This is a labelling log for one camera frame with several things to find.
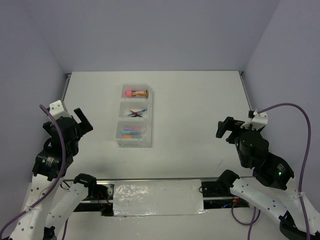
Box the blue highlighter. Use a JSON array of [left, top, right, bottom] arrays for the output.
[[121, 130, 145, 135]]

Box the orange highlighter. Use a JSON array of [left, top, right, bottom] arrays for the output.
[[122, 134, 143, 139]]

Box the red pen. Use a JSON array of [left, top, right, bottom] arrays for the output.
[[130, 110, 142, 118]]

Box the pink glue stick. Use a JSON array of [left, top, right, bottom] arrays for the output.
[[124, 89, 149, 98]]

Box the teal pen refill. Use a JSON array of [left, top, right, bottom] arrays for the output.
[[127, 108, 148, 117]]

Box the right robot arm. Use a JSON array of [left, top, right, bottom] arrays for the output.
[[215, 112, 320, 240]]

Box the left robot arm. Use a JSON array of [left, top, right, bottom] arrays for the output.
[[8, 100, 98, 240]]

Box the clear three-compartment organizer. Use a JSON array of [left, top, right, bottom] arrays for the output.
[[115, 83, 154, 148]]

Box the silver foil sheet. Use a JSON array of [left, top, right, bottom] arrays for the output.
[[113, 179, 206, 217]]

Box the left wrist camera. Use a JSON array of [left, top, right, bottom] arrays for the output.
[[49, 100, 72, 120]]

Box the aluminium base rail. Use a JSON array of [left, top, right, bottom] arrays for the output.
[[74, 179, 249, 217]]

